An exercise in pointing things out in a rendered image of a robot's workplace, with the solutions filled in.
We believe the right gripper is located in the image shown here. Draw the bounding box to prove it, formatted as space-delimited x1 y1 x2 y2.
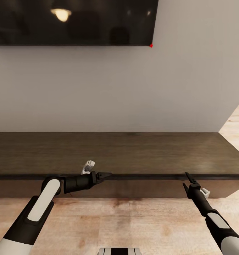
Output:
183 172 208 205

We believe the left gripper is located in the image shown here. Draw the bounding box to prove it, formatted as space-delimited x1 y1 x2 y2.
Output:
75 171 112 191

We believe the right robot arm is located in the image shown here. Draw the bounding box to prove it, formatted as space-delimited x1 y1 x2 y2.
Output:
183 172 239 255

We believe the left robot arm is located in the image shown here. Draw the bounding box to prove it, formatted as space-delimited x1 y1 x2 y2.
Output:
0 160 112 255

